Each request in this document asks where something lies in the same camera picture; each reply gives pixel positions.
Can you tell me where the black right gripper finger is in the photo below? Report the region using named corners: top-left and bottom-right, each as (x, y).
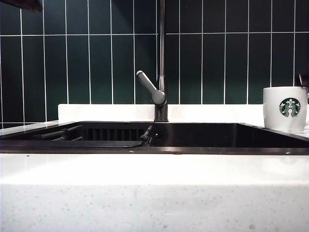
top-left (295, 73), bottom-right (309, 87)

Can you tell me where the white Starbucks logo mug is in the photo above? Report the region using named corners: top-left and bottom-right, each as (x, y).
top-left (262, 86), bottom-right (309, 132)

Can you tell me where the grey faucet lever handle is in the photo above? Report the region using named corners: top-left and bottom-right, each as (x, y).
top-left (136, 70), bottom-right (168, 106)

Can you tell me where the black sink basin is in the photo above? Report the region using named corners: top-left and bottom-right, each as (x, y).
top-left (0, 120), bottom-right (309, 156)

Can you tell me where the dark metal sink faucet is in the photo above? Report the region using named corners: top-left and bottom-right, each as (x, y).
top-left (154, 0), bottom-right (169, 123)

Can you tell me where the black sink drain rack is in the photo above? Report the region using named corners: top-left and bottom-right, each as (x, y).
top-left (31, 124), bottom-right (154, 148)

